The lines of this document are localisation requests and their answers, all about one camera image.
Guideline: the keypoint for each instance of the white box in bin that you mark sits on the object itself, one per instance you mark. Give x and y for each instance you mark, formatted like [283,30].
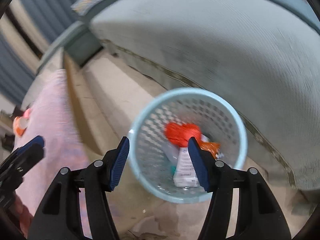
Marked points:
[185,176]

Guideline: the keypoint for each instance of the pink clay bag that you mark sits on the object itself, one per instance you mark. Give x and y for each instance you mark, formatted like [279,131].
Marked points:
[27,113]

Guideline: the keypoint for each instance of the red bag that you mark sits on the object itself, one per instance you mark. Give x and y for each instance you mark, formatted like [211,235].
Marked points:
[179,135]

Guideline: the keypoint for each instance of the light blue mesh trash bin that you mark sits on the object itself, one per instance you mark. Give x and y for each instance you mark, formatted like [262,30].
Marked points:
[159,138]

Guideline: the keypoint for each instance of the pink striped rug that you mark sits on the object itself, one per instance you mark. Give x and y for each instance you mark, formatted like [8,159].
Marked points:
[51,117]

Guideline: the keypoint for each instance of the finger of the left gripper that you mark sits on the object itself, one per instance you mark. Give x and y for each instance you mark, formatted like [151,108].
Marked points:
[23,159]

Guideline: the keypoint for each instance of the orange paper cup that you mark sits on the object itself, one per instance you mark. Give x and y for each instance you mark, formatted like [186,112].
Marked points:
[19,125]

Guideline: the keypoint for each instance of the person's left hand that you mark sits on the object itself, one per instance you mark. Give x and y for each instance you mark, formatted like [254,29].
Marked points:
[22,214]

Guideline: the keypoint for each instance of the orange snack wrapper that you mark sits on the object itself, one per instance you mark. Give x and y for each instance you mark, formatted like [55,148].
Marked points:
[212,147]

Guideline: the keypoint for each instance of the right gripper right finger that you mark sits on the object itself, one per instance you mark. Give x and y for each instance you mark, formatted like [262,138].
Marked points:
[259,214]

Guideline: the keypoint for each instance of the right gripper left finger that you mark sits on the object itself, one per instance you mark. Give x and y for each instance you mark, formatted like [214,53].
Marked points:
[58,215]

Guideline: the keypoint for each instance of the teal fabric sofa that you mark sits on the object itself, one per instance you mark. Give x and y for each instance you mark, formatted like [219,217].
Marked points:
[262,56]

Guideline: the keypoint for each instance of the blue curtains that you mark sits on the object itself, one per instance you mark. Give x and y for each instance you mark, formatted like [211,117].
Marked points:
[31,32]

